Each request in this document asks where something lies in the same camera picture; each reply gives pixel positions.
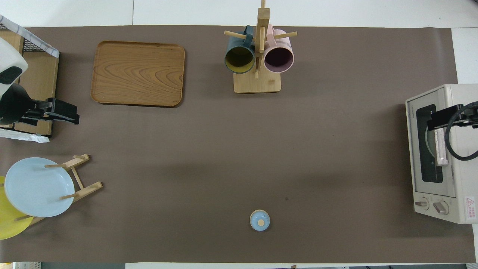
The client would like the wooden plate rack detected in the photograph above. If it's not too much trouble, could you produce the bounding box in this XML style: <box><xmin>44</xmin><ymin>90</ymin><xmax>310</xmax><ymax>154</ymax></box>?
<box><xmin>15</xmin><ymin>154</ymin><xmax>103</xmax><ymax>227</ymax></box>

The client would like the wire basket with wooden shelves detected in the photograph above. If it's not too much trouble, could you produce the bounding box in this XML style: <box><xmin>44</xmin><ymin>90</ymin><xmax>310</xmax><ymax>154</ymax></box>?
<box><xmin>0</xmin><ymin>15</ymin><xmax>60</xmax><ymax>144</ymax></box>

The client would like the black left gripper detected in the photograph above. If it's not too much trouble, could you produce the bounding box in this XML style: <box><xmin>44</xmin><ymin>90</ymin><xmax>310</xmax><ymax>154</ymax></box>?
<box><xmin>22</xmin><ymin>98</ymin><xmax>80</xmax><ymax>126</ymax></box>

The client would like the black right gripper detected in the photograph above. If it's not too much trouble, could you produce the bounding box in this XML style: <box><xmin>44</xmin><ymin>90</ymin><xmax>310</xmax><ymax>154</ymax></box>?
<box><xmin>427</xmin><ymin>105</ymin><xmax>478</xmax><ymax>132</ymax></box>

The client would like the wooden serving tray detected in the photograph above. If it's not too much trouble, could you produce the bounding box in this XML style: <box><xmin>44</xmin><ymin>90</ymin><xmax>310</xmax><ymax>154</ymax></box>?
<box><xmin>91</xmin><ymin>40</ymin><xmax>186</xmax><ymax>108</ymax></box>

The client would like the brown table mat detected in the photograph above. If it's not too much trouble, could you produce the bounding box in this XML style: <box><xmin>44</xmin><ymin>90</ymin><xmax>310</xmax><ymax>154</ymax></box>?
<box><xmin>0</xmin><ymin>25</ymin><xmax>475</xmax><ymax>264</ymax></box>

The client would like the dark blue mug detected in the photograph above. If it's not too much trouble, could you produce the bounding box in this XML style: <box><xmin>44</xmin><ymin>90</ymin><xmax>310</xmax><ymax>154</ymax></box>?
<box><xmin>224</xmin><ymin>25</ymin><xmax>256</xmax><ymax>74</ymax></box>

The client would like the cream toaster oven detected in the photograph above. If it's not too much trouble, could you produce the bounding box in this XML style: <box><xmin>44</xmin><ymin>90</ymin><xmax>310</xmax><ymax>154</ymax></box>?
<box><xmin>405</xmin><ymin>84</ymin><xmax>478</xmax><ymax>225</ymax></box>

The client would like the blue bell with wooden knob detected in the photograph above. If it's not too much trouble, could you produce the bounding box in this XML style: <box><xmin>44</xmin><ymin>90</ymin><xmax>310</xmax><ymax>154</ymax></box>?
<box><xmin>249</xmin><ymin>210</ymin><xmax>270</xmax><ymax>232</ymax></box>

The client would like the toaster oven glass door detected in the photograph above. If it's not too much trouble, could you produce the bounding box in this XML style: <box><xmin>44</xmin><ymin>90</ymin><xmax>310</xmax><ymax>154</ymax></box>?
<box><xmin>406</xmin><ymin>90</ymin><xmax>457</xmax><ymax>198</ymax></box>

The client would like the pink mug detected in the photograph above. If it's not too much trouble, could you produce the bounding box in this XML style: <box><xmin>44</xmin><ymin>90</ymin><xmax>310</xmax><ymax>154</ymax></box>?
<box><xmin>264</xmin><ymin>24</ymin><xmax>295</xmax><ymax>74</ymax></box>

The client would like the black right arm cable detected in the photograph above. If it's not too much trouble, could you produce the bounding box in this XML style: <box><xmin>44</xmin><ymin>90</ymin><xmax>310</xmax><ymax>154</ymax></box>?
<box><xmin>446</xmin><ymin>102</ymin><xmax>478</xmax><ymax>161</ymax></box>

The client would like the light blue plate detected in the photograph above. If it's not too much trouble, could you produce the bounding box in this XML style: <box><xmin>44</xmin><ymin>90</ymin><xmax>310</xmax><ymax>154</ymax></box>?
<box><xmin>4</xmin><ymin>157</ymin><xmax>75</xmax><ymax>218</ymax></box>

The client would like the yellow plate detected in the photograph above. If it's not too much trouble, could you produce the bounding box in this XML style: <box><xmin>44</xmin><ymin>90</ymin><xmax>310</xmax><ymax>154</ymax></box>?
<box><xmin>0</xmin><ymin>176</ymin><xmax>34</xmax><ymax>240</ymax></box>

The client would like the wooden mug tree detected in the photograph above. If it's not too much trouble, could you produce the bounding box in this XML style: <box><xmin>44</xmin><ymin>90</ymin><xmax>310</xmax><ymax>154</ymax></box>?
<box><xmin>224</xmin><ymin>0</ymin><xmax>298</xmax><ymax>94</ymax></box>

